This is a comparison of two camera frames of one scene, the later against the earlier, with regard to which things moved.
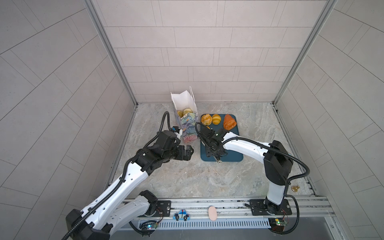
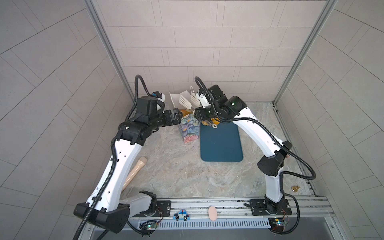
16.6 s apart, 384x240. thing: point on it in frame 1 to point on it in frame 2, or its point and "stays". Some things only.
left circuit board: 148,224 stays
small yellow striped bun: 216,119 stays
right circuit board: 277,224 stays
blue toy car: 182,215 stays
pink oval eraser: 212,213 stays
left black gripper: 180,156 to 176,120
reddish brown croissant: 229,122 to 185,112
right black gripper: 219,153 to 200,114
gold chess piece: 295,188 stays
